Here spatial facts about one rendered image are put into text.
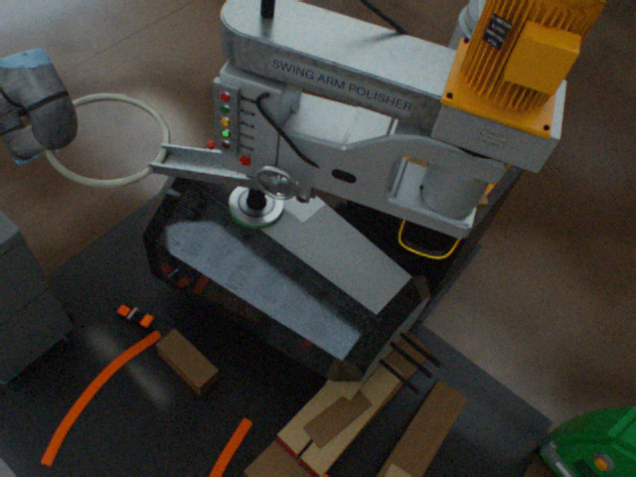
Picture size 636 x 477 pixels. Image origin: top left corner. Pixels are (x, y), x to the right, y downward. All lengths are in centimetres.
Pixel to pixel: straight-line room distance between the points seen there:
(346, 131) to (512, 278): 188
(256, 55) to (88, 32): 304
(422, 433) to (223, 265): 118
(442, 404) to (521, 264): 109
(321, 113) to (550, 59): 76
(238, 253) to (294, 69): 92
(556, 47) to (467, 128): 33
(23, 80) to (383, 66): 92
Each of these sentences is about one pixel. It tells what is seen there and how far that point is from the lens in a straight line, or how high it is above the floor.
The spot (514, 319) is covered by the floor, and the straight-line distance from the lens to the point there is 327.
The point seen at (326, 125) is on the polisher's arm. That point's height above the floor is 139.
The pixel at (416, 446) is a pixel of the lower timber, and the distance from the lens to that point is 268.
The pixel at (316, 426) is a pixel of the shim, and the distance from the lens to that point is 247.
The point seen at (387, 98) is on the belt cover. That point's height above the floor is 164.
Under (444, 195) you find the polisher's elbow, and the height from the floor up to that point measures 134.
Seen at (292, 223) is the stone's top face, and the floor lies 82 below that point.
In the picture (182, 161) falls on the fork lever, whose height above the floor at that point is 92.
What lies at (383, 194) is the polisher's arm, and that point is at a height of 126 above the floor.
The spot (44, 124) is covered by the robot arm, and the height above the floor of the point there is 152.
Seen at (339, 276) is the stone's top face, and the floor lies 82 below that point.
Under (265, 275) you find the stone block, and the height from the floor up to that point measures 72.
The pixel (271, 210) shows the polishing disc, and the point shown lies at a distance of 222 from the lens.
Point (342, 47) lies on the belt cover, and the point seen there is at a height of 169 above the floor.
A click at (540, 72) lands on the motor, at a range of 135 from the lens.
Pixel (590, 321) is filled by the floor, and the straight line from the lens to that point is 349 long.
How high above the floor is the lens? 262
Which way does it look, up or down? 55 degrees down
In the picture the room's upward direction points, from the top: 11 degrees clockwise
